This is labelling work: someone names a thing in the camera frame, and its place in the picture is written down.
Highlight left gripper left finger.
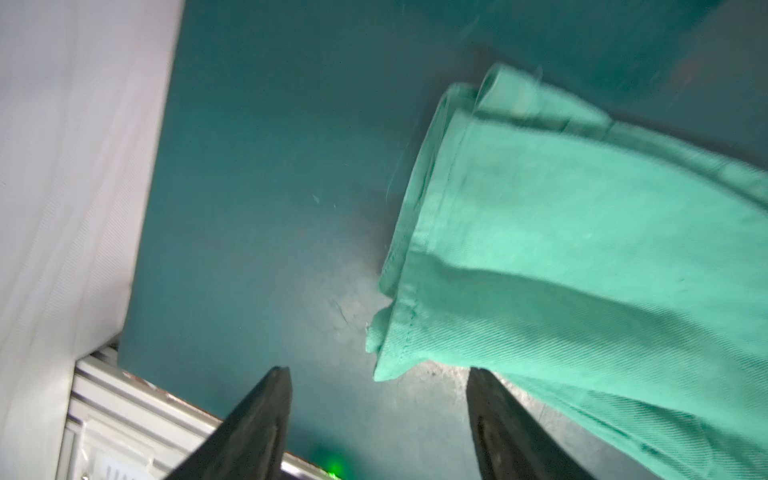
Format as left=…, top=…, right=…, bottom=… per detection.
left=167, top=367, right=293, bottom=480

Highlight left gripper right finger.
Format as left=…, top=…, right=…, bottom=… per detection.
left=466, top=368, right=592, bottom=480

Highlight green long pants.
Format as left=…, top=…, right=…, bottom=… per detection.
left=366, top=64, right=767, bottom=479

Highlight dark green table mat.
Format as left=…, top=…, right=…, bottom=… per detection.
left=118, top=1, right=767, bottom=479

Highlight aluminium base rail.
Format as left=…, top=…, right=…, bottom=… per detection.
left=56, top=347, right=338, bottom=479

